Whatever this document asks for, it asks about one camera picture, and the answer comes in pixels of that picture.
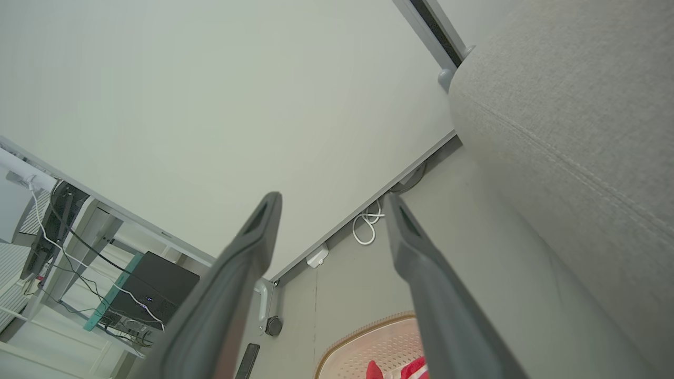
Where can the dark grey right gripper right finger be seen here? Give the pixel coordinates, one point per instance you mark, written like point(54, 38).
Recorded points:
point(447, 316)

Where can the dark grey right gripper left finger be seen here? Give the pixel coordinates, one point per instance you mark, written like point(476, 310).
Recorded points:
point(221, 305)

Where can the red white knit sweater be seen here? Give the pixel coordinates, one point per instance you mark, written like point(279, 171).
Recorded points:
point(413, 368)

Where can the grey fabric sofa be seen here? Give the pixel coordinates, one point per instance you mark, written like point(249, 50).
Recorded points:
point(579, 131)

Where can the black caster wheel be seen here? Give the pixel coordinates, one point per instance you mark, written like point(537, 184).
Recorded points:
point(274, 326)

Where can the black smartphone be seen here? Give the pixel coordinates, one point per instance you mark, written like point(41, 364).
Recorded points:
point(247, 362)

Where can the black computer tower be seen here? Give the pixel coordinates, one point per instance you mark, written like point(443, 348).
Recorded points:
point(158, 289)

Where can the beige perforated laundry basket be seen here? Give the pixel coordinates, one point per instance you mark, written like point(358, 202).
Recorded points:
point(368, 347)

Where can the white desk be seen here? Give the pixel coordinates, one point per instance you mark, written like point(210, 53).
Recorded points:
point(100, 216)

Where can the black monitor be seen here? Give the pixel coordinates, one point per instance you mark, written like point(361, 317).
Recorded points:
point(50, 231)

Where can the white wall adapter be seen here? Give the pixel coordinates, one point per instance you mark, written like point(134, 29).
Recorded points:
point(317, 257)

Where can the teal metal frame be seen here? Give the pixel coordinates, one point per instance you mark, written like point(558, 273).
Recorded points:
point(113, 295)

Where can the grey door frame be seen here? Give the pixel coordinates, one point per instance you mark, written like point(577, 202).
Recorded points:
point(442, 47)

